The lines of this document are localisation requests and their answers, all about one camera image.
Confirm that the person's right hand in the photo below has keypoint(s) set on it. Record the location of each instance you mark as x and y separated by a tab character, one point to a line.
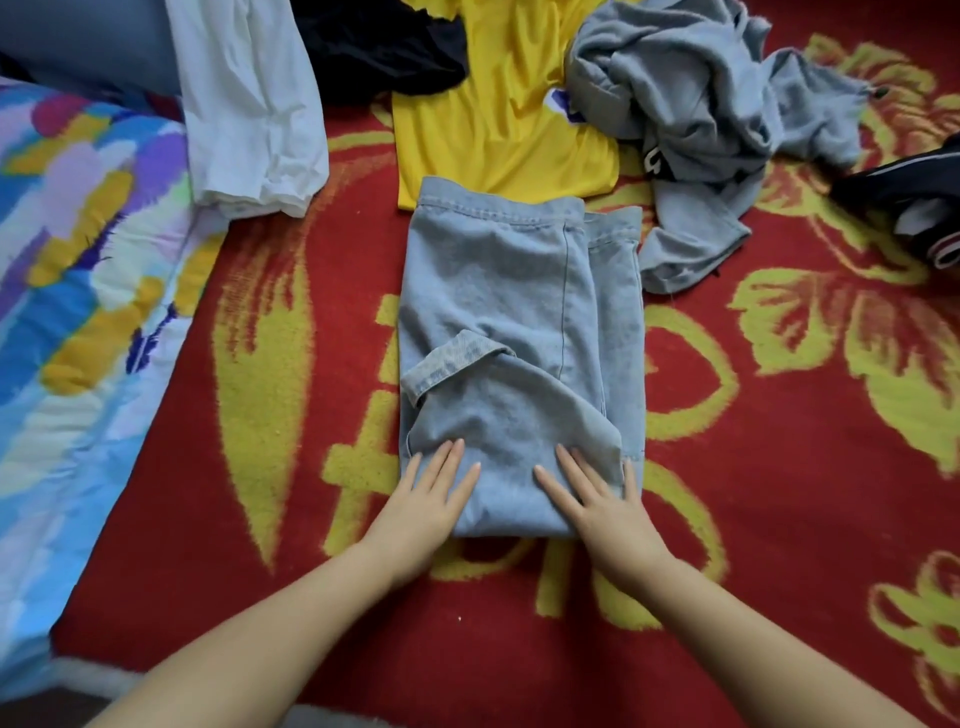
612	522

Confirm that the person's left hand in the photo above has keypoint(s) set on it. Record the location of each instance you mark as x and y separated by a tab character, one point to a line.
420	513

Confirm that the light grey denim jacket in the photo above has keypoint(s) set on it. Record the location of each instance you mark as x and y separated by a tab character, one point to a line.
510	300

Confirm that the pile of mixed clothes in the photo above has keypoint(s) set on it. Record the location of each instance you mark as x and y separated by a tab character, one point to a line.
675	105

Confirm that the person's left forearm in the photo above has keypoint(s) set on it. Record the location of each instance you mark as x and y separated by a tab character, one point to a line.
255	645

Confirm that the person's right forearm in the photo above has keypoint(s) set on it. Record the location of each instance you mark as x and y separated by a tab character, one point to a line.
765	653

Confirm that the white bed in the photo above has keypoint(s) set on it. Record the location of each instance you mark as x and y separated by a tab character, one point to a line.
90	683

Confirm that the red bedsheet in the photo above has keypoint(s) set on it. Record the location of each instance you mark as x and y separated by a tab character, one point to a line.
780	480

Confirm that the colourful patterned pillow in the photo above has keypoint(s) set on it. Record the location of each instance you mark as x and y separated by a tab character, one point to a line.
75	330

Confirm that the grey pillow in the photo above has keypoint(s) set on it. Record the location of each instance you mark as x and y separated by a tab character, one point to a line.
90	38

